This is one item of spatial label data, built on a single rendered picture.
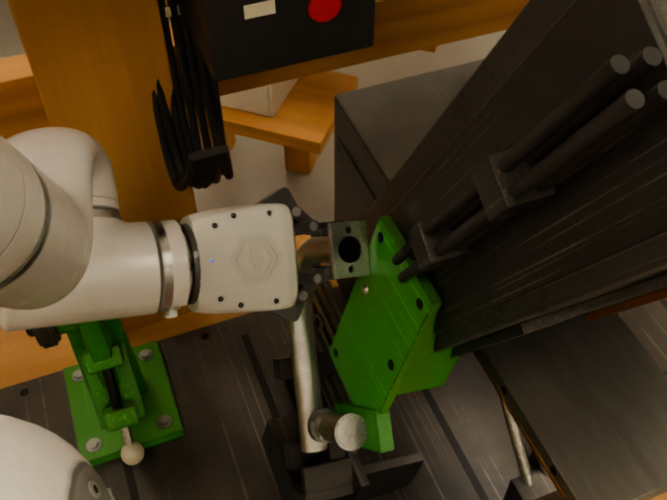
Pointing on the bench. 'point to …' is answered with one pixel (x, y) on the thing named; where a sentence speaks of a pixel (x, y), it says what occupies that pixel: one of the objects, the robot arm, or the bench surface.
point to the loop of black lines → (194, 157)
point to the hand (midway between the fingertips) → (333, 250)
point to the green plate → (389, 329)
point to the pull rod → (132, 454)
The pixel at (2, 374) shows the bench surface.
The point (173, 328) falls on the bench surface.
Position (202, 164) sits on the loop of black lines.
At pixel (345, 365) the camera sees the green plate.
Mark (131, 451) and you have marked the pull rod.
